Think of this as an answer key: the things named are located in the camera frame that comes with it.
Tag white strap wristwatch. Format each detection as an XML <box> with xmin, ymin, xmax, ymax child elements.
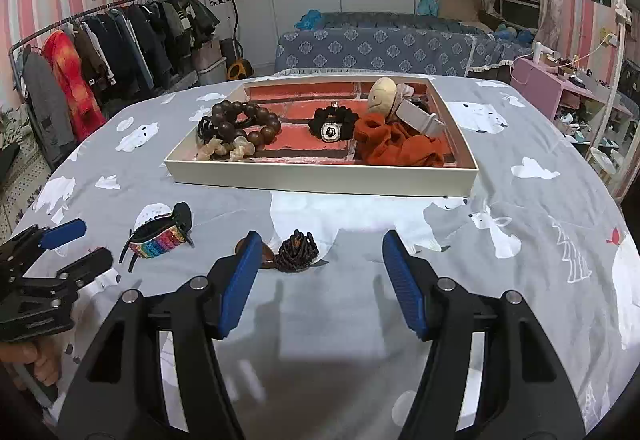
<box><xmin>390</xmin><ymin>83</ymin><xmax>446</xmax><ymax>139</ymax></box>

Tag grey cartoon bedsheet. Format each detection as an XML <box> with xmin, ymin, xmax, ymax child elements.
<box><xmin>20</xmin><ymin>77</ymin><xmax>639</xmax><ymax>439</ymax></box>

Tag black scrunchie with flower charm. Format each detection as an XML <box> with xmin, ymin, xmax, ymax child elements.
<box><xmin>308</xmin><ymin>106</ymin><xmax>359</xmax><ymax>143</ymax></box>

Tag beige shell bracelet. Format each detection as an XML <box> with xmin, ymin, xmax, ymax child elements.
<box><xmin>194</xmin><ymin>134</ymin><xmax>260</xmax><ymax>164</ymax></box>

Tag black braided cord bracelet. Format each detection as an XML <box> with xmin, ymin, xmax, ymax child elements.
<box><xmin>195</xmin><ymin>115</ymin><xmax>216</xmax><ymax>143</ymax></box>

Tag brown wooden bead bracelet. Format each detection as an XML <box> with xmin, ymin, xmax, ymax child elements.
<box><xmin>209</xmin><ymin>99</ymin><xmax>282</xmax><ymax>147</ymax></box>

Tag black coiled hair tie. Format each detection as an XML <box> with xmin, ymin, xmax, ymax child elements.
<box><xmin>273</xmin><ymin>228</ymin><xmax>321</xmax><ymax>274</ymax></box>

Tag rust orange scrunchie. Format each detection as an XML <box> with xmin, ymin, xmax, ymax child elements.
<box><xmin>354</xmin><ymin>114</ymin><xmax>448</xmax><ymax>168</ymax></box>

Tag beige jewelry tray brick lining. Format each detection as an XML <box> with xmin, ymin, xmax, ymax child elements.
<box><xmin>165</xmin><ymin>74</ymin><xmax>478</xmax><ymax>197</ymax></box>

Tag person left hand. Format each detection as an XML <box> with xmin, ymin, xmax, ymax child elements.
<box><xmin>0</xmin><ymin>336</ymin><xmax>61</xmax><ymax>387</ymax></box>

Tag blue patterned bed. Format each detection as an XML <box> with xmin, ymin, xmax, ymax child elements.
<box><xmin>274</xmin><ymin>12</ymin><xmax>532</xmax><ymax>77</ymax></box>

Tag rainbow woven bracelet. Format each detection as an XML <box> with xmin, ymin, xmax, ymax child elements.
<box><xmin>118</xmin><ymin>201</ymin><xmax>196</xmax><ymax>273</ymax></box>

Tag yellow pineapple plush toy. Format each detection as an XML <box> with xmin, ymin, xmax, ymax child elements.
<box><xmin>368</xmin><ymin>77</ymin><xmax>397</xmax><ymax>117</ymax></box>

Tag storage boxes by rack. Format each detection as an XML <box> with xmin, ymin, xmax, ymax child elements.
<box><xmin>192</xmin><ymin>38</ymin><xmax>227</xmax><ymax>85</ymax></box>

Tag clothes rack with garments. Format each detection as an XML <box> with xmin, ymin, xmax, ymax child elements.
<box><xmin>9</xmin><ymin>0</ymin><xmax>219</xmax><ymax>168</ymax></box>

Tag brown hair clip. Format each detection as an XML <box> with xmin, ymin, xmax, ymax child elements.
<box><xmin>234</xmin><ymin>238</ymin><xmax>277</xmax><ymax>269</ymax></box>

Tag pink side table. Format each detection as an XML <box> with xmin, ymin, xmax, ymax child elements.
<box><xmin>511</xmin><ymin>59</ymin><xmax>610</xmax><ymax>143</ymax></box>

